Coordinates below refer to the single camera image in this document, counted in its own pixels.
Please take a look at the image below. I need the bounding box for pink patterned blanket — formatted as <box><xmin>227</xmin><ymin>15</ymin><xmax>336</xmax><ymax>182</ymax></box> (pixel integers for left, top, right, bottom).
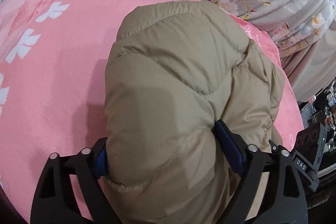
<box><xmin>1</xmin><ymin>0</ymin><xmax>303</xmax><ymax>220</ymax></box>

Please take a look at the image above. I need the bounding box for beige quilted puffer jacket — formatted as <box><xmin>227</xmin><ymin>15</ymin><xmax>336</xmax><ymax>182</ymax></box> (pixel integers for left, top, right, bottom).
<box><xmin>105</xmin><ymin>1</ymin><xmax>285</xmax><ymax>223</ymax></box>

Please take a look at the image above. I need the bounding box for beige curtain fabric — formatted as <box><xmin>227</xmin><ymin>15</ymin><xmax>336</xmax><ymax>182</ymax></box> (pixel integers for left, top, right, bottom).
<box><xmin>281</xmin><ymin>22</ymin><xmax>336</xmax><ymax>102</ymax></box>

